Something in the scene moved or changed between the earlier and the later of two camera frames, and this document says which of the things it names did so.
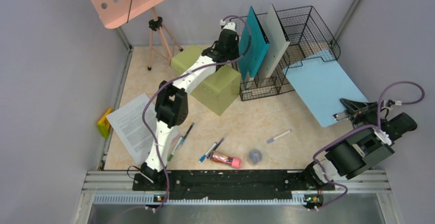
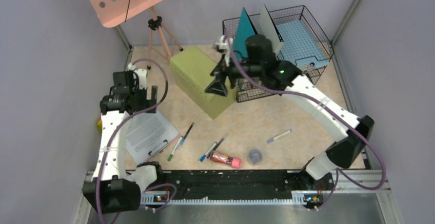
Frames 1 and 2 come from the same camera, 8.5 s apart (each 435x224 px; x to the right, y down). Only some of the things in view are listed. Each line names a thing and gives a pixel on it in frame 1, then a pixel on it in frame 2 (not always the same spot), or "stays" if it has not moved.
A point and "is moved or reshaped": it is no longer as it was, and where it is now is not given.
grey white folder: [278, 39] is moved or reshaped
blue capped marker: [203, 157] stays
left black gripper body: [232, 52] -> [142, 102]
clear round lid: [255, 157] stays
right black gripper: [360, 108] -> [217, 86]
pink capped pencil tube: [222, 158] stays
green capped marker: [176, 146] stays
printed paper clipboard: [127, 121] stays
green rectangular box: [220, 90] stays
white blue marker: [277, 137] stays
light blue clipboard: [321, 82] -> [300, 46]
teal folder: [249, 64] is moved or reshaped
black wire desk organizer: [311, 41] is moved or reshaped
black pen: [183, 139] stays
